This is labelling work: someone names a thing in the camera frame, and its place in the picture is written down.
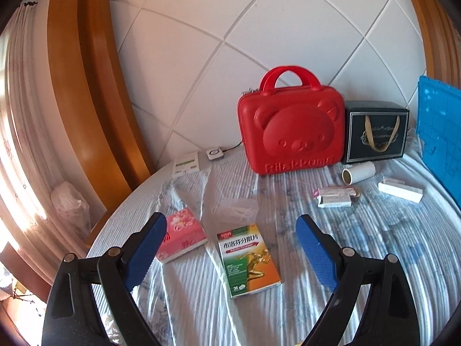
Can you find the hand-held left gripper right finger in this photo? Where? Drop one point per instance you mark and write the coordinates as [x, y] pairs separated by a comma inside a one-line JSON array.
[[317, 252]]

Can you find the pink tissue pack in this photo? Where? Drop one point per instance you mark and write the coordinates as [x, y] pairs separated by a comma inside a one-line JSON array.
[[183, 234]]

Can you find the green orange medicine box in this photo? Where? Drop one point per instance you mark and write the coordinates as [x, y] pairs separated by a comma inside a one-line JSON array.
[[248, 263]]

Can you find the long white carton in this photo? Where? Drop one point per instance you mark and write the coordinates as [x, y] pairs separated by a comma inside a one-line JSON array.
[[401, 191]]

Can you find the clear plastic bag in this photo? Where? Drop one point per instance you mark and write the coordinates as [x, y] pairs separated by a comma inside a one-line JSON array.
[[70, 205]]

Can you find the clear plastic box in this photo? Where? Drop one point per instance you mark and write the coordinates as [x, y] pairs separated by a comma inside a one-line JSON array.
[[234, 211]]

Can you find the wooden headboard frame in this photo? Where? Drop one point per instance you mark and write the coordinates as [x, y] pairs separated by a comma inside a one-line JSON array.
[[90, 79]]

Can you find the white paper roll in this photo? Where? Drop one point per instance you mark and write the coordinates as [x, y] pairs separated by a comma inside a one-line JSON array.
[[360, 173]]

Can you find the white green control unit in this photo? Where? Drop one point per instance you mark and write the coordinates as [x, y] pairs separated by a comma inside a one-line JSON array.
[[185, 164]]

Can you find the long white pink-edged medicine box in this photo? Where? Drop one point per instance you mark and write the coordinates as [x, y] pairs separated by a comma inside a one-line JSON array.
[[335, 190]]

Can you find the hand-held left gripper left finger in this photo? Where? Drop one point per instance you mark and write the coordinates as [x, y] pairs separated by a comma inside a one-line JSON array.
[[144, 252]]

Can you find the white padded headboard panel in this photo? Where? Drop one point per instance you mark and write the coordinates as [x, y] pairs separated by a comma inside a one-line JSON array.
[[216, 61]]

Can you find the blue plastic crate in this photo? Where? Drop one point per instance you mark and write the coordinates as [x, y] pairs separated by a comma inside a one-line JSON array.
[[439, 133]]

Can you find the white red-ended medicine box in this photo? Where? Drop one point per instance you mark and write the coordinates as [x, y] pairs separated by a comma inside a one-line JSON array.
[[335, 202]]

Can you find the red bear-face carry case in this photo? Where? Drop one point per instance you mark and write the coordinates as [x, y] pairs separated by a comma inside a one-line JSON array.
[[295, 133]]

